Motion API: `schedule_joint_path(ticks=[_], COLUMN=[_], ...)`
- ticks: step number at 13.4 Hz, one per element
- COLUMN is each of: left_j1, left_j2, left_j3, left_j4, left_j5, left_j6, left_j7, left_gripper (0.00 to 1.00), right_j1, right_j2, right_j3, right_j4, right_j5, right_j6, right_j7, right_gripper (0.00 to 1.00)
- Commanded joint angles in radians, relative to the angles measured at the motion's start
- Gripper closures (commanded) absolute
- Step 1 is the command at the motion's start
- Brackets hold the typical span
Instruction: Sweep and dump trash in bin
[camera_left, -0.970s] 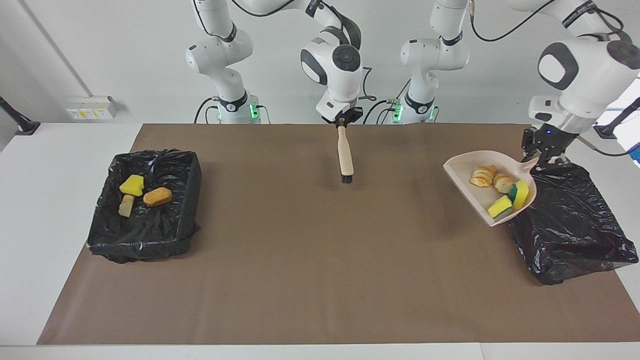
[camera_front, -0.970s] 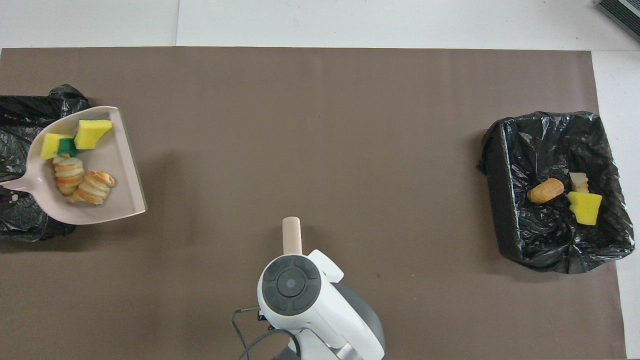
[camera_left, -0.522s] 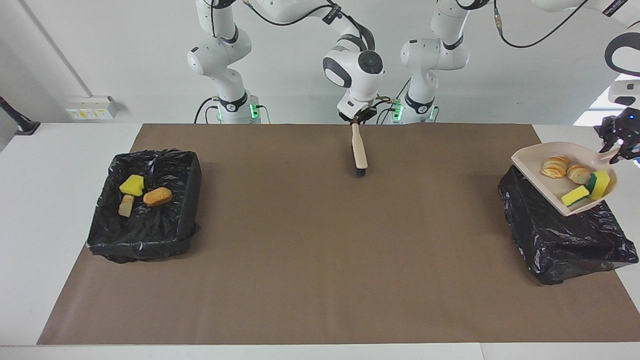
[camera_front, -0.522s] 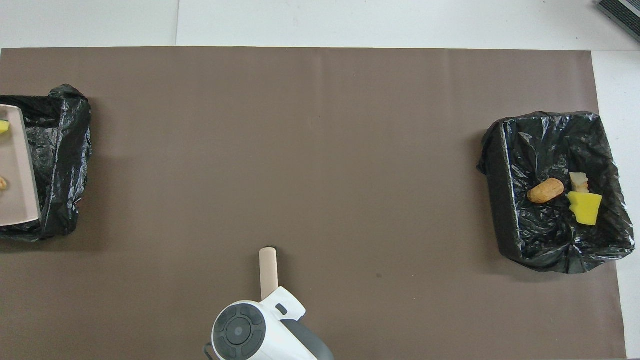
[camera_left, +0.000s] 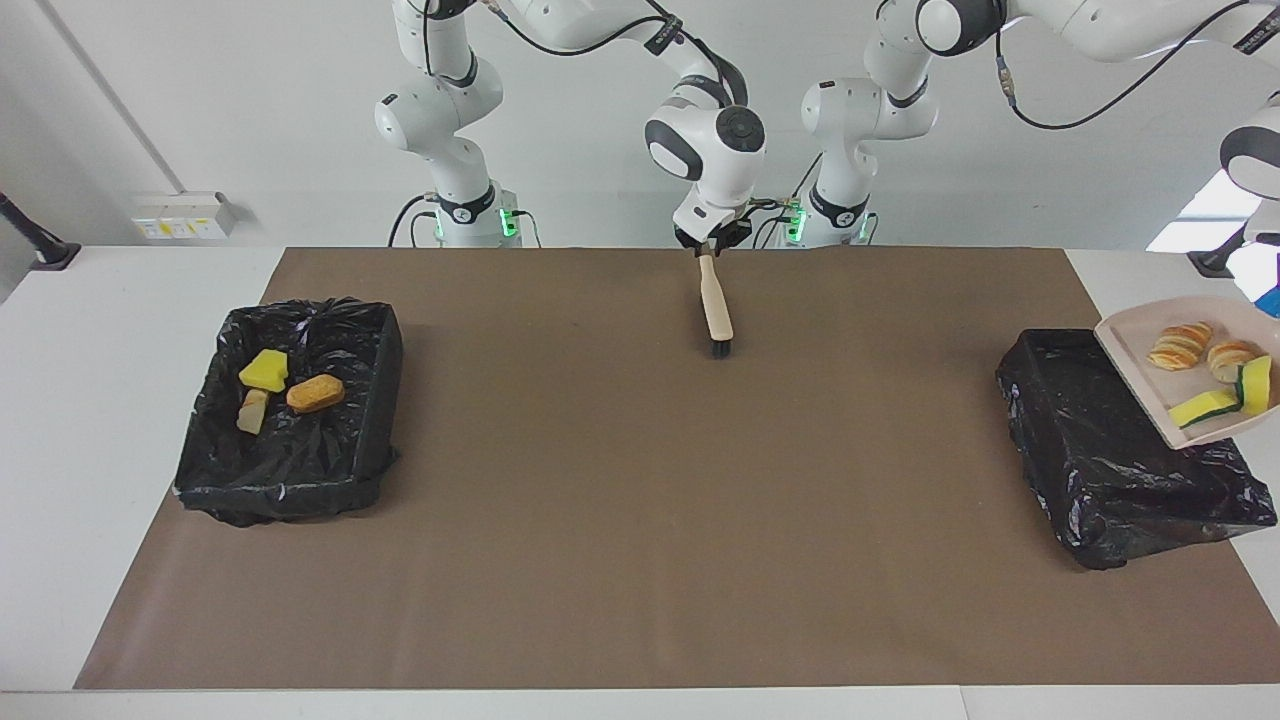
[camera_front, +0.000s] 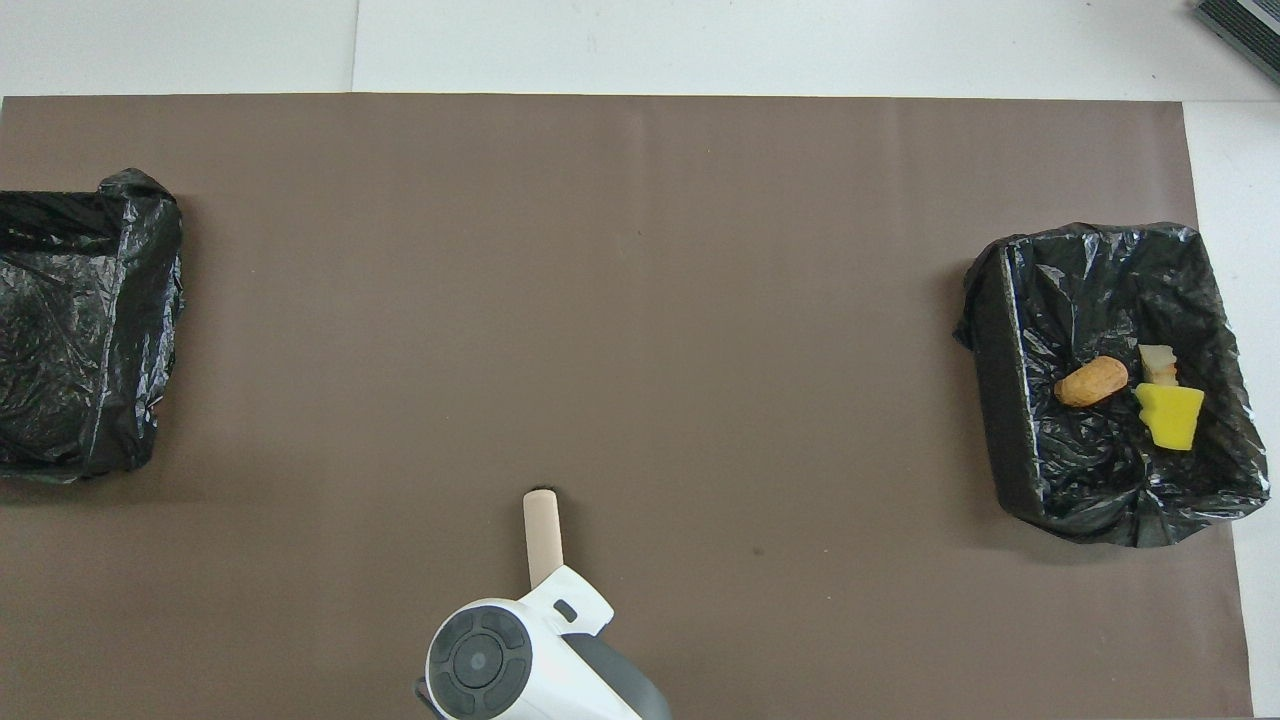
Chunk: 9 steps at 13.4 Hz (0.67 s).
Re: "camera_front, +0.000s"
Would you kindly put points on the beige sponge chunk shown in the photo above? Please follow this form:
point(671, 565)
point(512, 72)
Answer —
point(1158, 362)

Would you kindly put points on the grey ribbed device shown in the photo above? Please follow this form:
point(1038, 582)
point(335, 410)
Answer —
point(1245, 25)

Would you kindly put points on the bin lined with black bag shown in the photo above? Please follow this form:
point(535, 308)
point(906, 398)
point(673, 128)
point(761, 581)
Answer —
point(1090, 470)
point(60, 380)

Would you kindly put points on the plain yellow sponge piece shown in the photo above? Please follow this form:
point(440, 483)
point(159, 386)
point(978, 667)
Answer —
point(1170, 418)

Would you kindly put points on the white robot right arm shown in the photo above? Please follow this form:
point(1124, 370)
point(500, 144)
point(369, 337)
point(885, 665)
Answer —
point(520, 670)

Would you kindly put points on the brown paper table mat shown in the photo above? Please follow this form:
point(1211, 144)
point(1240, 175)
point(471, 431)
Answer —
point(600, 200)

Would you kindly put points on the brown bread shaped sponge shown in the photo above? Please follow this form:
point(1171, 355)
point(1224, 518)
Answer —
point(1091, 381)

